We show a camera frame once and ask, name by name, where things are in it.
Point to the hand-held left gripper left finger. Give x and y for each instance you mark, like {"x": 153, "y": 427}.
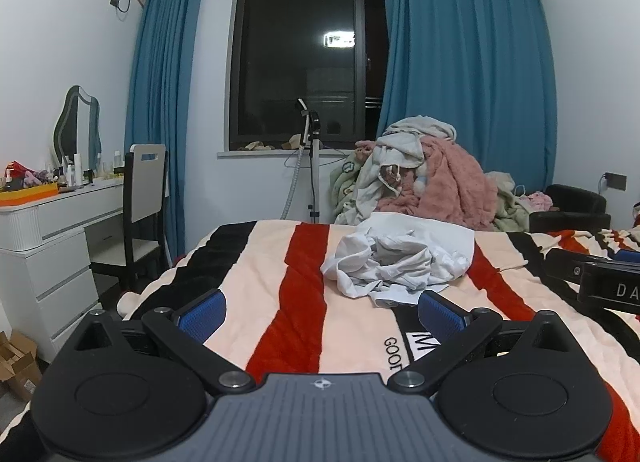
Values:
{"x": 202, "y": 317}

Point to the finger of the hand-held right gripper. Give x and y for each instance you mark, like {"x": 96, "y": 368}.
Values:
{"x": 565, "y": 262}

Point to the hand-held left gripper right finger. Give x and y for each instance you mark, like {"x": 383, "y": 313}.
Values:
{"x": 440, "y": 314}

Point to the white shirt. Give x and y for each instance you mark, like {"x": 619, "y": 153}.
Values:
{"x": 400, "y": 257}

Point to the pile of clothes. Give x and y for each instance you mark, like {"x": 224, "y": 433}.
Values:
{"x": 455, "y": 182}
{"x": 395, "y": 150}

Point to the black armchair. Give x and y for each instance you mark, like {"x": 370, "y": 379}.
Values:
{"x": 570, "y": 204}

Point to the striped blanket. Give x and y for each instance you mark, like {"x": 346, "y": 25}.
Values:
{"x": 260, "y": 292}

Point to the small pink cloth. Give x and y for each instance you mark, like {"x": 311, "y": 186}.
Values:
{"x": 537, "y": 199}

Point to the pale green cloth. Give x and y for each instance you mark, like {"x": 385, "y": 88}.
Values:
{"x": 507, "y": 207}

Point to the white and black chair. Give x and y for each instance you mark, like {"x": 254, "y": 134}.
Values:
{"x": 145, "y": 182}

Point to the white dressing table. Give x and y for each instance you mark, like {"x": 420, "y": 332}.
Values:
{"x": 55, "y": 252}

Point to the green printed blanket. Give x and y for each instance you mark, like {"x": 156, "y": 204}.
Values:
{"x": 345, "y": 182}

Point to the garment steamer stand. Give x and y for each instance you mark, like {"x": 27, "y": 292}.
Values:
{"x": 314, "y": 162}

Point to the cardboard box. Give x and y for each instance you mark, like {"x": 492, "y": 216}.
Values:
{"x": 17, "y": 367}

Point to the white bottle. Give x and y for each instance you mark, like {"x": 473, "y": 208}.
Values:
{"x": 78, "y": 170}

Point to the narrow blue curtain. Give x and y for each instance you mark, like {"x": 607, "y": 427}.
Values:
{"x": 160, "y": 117}

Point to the orange tray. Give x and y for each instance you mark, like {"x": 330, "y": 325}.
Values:
{"x": 25, "y": 194}

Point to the wavy vanity mirror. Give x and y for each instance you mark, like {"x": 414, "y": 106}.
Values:
{"x": 75, "y": 127}

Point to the wide blue curtain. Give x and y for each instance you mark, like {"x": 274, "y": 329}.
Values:
{"x": 465, "y": 52}

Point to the dark window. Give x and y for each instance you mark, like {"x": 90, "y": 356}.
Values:
{"x": 295, "y": 67}

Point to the black wall socket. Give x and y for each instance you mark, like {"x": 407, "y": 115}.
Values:
{"x": 616, "y": 181}

